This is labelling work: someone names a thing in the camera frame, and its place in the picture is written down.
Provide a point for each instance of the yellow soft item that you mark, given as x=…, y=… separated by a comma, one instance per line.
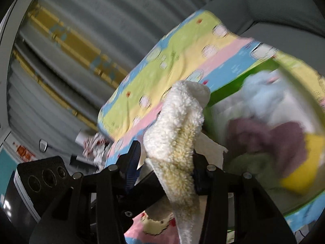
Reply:
x=302, y=172

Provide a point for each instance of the cream fluffy towel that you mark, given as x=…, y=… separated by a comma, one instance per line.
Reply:
x=172, y=132

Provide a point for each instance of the green basket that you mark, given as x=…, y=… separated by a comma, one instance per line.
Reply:
x=223, y=90

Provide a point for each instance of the blue plush toy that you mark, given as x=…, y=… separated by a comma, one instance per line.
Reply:
x=264, y=91

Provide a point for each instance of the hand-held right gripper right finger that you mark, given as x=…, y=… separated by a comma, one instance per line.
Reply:
x=200, y=183

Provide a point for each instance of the grey headboard cushion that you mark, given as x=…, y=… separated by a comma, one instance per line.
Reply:
x=266, y=7

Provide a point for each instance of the purple cloth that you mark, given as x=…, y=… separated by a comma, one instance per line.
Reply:
x=266, y=139

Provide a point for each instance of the pile of white red cloths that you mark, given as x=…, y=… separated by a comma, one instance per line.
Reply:
x=96, y=144

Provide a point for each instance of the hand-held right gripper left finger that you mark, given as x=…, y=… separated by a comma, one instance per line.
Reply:
x=132, y=167

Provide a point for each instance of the white cloth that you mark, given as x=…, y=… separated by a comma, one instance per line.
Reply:
x=210, y=147

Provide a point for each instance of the grey green plush cloth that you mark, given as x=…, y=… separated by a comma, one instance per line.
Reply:
x=248, y=166

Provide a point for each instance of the grey curtain with yellow bands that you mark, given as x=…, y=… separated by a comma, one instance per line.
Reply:
x=101, y=5

